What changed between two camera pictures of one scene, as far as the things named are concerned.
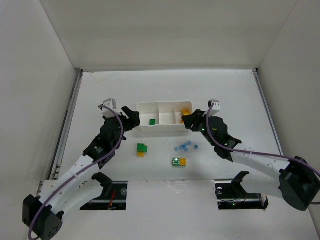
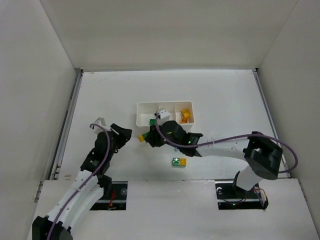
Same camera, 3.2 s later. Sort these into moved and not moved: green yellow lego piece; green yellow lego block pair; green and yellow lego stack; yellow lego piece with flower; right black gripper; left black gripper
Moved: left black gripper; right black gripper; green and yellow lego stack
Not moved: green yellow lego piece; green yellow lego block pair; yellow lego piece with flower
